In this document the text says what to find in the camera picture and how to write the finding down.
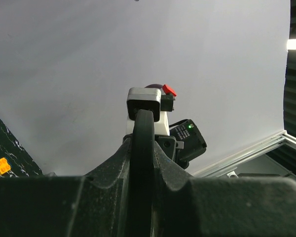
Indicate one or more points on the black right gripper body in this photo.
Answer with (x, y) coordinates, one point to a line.
(142, 147)

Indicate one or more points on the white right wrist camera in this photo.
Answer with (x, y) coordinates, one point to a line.
(157, 98)

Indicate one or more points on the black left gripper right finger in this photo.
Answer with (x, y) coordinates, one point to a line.
(186, 206)

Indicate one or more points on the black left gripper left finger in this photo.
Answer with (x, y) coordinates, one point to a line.
(94, 205)

